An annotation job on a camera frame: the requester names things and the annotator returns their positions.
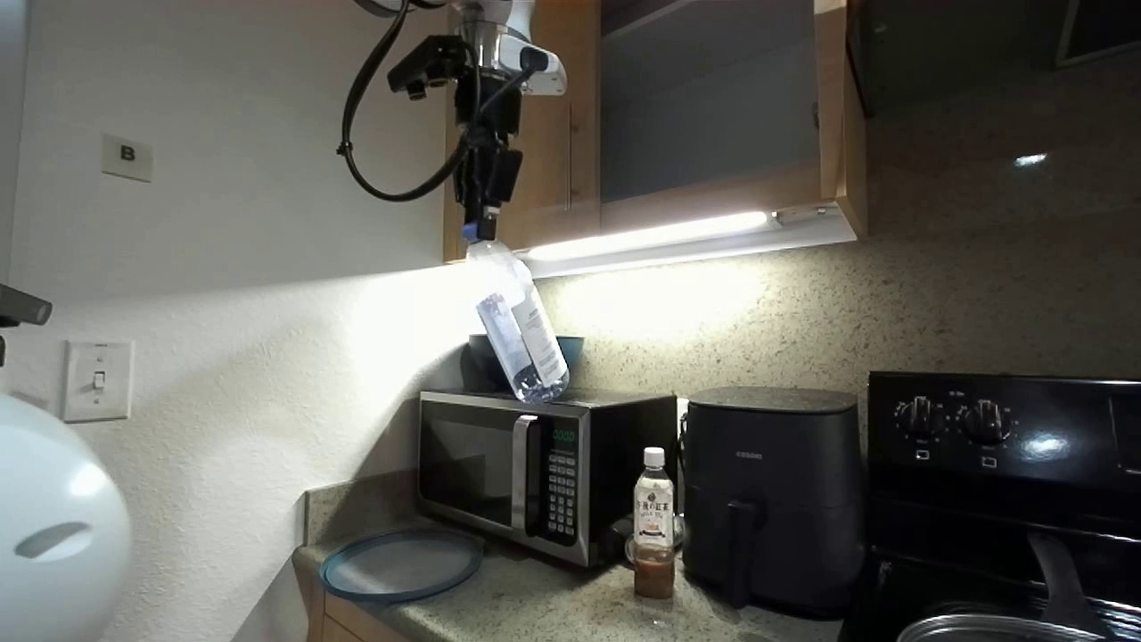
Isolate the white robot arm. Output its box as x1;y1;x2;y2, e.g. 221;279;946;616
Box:
339;0;567;239

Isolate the white wall thermostat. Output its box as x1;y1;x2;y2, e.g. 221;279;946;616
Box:
100;137;153;181

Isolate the dark blue bowl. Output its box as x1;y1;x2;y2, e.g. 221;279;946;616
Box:
460;333;585;393

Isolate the stainless steel microwave oven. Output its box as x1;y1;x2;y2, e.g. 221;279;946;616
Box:
418;393;676;568

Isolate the white light switch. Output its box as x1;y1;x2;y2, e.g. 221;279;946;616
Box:
63;342;132;424

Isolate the wooden wall cabinet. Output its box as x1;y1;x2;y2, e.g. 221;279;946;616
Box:
499;0;866;248

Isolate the clear water bottle blue cap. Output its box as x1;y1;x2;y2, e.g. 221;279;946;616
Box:
466;239;571;403

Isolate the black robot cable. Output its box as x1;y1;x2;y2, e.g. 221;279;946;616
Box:
336;5;477;207

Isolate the black kitchen stove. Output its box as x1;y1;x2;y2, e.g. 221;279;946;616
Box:
840;370;1141;642

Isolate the small bottle brown liquid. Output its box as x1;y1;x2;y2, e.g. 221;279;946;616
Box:
630;445;675;599

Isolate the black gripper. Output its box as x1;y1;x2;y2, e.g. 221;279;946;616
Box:
454;75;521;229

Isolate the black air fryer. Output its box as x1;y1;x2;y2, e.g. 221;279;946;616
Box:
683;389;863;619

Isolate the blue rimmed plate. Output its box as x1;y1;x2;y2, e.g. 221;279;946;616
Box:
320;525;480;604

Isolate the silver pot on stove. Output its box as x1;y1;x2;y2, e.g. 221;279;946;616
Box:
895;535;1118;642

